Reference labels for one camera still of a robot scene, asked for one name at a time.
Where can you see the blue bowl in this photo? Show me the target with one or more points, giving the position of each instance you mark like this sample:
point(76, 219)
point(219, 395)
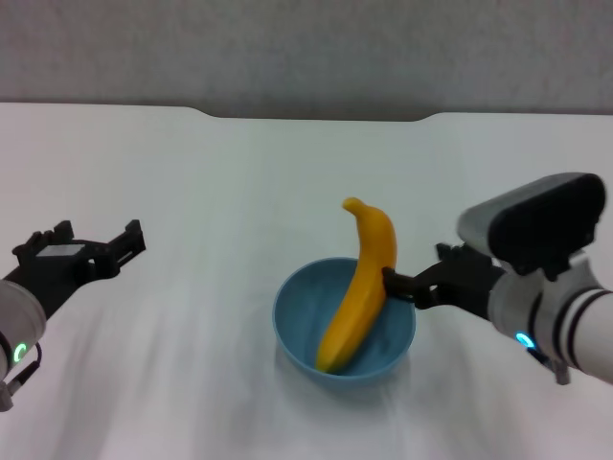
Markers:
point(306, 311)

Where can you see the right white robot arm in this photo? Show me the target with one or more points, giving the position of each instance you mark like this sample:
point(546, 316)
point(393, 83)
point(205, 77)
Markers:
point(570, 316)

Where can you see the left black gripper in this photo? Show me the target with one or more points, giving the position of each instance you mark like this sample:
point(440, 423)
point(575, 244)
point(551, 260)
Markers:
point(62, 270)

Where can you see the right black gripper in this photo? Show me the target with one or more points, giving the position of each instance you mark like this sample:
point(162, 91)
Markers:
point(464, 282)

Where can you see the yellow banana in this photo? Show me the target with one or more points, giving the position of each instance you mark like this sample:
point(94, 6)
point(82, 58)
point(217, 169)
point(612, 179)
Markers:
point(364, 287)

